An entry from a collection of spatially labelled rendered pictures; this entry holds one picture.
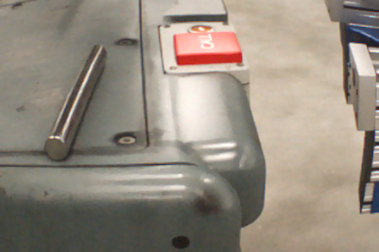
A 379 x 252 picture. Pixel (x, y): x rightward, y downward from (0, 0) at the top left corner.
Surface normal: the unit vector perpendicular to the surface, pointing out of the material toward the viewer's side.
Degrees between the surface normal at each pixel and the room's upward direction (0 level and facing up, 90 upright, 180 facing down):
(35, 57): 0
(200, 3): 0
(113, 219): 90
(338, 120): 0
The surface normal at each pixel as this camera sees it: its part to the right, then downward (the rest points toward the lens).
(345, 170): -0.04, -0.91
